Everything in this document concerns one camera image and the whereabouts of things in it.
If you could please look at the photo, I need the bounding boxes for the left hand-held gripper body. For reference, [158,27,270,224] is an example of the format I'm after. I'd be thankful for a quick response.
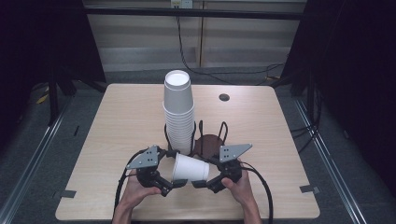
[125,145,164,189]

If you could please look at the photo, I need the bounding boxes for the black horizontal bar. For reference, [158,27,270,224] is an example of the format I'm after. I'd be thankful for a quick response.
[83,7,310,21]

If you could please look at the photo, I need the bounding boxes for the white wall outlet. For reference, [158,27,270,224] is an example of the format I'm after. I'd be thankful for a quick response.
[170,0,194,9]

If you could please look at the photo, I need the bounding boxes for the left hand-held gripper cable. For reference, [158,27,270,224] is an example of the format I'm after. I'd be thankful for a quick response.
[113,148,149,224]

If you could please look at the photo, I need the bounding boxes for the grey tape strip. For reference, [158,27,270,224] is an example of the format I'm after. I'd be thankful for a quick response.
[52,189,78,200]
[299,185,320,194]

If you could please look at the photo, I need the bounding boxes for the single white paper cup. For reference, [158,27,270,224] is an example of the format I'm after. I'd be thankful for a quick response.
[171,152,210,183]

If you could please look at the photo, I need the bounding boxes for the black wire cup holder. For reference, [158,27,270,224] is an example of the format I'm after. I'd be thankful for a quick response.
[163,119,229,161]

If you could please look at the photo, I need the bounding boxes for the black metal stand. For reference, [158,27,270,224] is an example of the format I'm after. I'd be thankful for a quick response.
[47,73,61,127]

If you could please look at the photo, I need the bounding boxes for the person's right hand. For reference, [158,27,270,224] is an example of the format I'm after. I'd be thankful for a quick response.
[220,160,256,207]

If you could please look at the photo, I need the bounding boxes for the person's left hand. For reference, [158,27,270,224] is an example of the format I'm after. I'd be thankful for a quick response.
[119,177,163,213]

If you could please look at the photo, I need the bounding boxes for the metal floor rail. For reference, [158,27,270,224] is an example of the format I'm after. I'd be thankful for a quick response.
[0,97,73,224]
[293,98,369,224]

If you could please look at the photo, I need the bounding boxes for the right hand-held gripper cable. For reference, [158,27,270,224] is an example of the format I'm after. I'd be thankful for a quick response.
[238,161,275,224]

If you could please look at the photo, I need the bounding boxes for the hand-held gripper cable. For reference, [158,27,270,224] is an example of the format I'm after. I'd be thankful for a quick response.
[238,161,275,224]
[113,148,149,224]

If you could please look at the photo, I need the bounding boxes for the black floor cables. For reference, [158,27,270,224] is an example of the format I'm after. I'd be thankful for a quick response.
[290,83,323,154]

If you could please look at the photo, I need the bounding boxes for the black curtain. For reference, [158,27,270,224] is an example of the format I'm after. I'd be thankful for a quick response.
[279,0,396,190]
[0,0,107,153]

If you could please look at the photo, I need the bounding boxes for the stack of white cups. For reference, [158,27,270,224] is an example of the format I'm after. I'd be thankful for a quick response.
[162,69,196,157]

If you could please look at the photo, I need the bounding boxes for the long black wall cable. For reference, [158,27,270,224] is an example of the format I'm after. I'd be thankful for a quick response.
[175,14,285,87]

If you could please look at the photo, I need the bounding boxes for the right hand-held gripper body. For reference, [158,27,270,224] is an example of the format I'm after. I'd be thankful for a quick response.
[216,143,253,185]

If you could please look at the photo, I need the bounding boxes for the yellow floor tape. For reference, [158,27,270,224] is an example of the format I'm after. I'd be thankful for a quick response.
[35,92,50,105]

